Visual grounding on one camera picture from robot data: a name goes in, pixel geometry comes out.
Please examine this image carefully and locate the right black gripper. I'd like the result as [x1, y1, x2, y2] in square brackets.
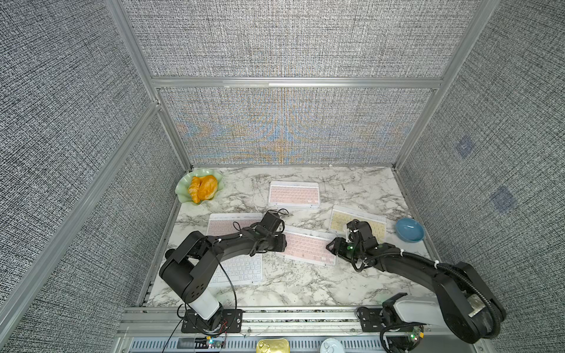
[321, 236, 363, 263]

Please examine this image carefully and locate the yellow keyboard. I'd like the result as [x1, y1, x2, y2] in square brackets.
[330, 205, 387, 243]

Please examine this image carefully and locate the pink keyboard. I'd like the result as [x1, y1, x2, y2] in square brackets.
[268, 181, 321, 209]
[277, 227, 336, 266]
[205, 213, 263, 236]

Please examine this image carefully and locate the white keyboard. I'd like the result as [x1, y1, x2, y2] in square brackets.
[208, 254, 263, 287]

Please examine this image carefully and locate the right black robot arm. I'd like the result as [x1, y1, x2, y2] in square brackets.
[326, 219, 506, 344]

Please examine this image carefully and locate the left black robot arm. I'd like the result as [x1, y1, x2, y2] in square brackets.
[159, 227, 287, 320]

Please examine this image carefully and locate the blue bowl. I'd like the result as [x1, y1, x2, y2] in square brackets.
[395, 218, 426, 243]

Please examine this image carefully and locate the orange croissant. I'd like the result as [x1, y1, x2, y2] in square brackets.
[188, 175, 219, 204]

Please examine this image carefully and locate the green leaf-shaped plate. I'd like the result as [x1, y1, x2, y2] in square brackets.
[175, 169, 225, 204]

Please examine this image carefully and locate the white round container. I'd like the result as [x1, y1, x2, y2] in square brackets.
[319, 338, 345, 353]

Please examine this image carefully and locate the glass jar black lid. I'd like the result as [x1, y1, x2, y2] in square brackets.
[165, 249, 176, 259]

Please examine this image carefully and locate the gold tin can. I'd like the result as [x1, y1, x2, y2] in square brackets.
[255, 338, 291, 353]

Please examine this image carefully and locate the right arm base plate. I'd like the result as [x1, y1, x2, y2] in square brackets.
[355, 307, 423, 332]

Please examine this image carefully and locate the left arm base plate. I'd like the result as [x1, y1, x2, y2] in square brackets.
[181, 309, 244, 336]

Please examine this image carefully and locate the aluminium mounting rail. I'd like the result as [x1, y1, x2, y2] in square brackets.
[117, 306, 364, 338]

